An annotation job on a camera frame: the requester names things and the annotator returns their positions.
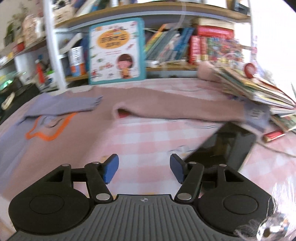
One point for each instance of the white wrist watch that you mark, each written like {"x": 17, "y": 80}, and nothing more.
{"x": 8, "y": 101}

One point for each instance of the pink and purple sweater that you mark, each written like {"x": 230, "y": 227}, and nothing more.
{"x": 71, "y": 128}

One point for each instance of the red snack bar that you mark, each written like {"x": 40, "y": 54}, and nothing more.
{"x": 269, "y": 137}

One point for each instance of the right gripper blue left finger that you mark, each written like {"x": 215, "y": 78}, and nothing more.
{"x": 98, "y": 176}

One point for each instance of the white bookshelf frame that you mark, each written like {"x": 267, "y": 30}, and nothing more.
{"x": 52, "y": 45}

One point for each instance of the row of upright books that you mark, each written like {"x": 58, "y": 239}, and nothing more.
{"x": 168, "y": 43}

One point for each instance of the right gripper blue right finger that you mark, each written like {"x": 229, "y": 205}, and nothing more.
{"x": 189, "y": 175}

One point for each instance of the black smartphone on table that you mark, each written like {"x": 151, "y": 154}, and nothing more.
{"x": 230, "y": 145}

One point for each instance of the stack of picture books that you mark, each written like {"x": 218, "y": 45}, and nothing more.
{"x": 280, "y": 105}

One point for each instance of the white power adapter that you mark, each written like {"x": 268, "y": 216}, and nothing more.
{"x": 152, "y": 63}

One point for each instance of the red tassel ornament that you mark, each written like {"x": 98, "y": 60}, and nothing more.
{"x": 39, "y": 72}

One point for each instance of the floral fabric bag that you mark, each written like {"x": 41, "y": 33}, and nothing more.
{"x": 33, "y": 29}

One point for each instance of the pink plush ball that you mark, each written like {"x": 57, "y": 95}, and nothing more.
{"x": 205, "y": 71}

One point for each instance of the pink checkered desk mat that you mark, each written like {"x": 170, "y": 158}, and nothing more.
{"x": 144, "y": 145}

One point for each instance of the red round ornament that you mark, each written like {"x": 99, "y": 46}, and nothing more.
{"x": 250, "y": 70}

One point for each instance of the teal children's sound book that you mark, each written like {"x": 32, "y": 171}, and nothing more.
{"x": 116, "y": 51}

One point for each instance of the red thick dictionary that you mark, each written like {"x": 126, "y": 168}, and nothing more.
{"x": 216, "y": 32}

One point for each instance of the usmile toothbrush box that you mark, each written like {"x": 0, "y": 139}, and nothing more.
{"x": 76, "y": 60}

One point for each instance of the white jar green lid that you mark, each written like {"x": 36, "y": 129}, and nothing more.
{"x": 50, "y": 79}

